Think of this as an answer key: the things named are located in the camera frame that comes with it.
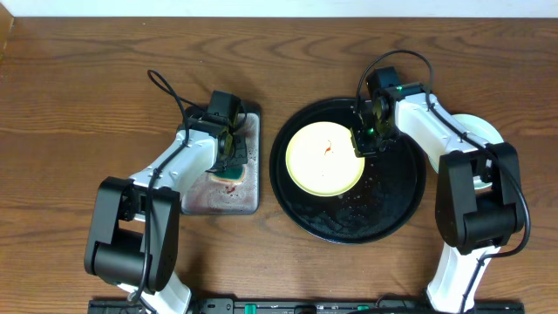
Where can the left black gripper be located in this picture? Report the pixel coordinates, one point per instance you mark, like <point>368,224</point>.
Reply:
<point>231,158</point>

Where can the rectangular black soapy tray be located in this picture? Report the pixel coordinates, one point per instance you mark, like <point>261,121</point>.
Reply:
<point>210,196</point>

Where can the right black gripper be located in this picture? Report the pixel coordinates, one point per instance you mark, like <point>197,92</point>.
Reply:
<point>362,148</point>

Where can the light green plate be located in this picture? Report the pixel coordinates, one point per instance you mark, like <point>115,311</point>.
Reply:
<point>479,127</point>

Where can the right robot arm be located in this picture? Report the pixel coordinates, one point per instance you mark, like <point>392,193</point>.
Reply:
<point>480,210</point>

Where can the round black tray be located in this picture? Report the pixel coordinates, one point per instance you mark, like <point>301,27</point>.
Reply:
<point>384,199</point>

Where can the yellow plate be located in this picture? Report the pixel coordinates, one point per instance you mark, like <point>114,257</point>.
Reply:
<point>321,160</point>

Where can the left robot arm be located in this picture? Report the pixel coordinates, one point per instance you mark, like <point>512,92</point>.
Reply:
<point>133,237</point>

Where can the green scrub sponge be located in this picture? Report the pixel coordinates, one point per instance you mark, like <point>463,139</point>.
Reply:
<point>230,173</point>

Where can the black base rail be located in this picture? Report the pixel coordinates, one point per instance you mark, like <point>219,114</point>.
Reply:
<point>229,306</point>

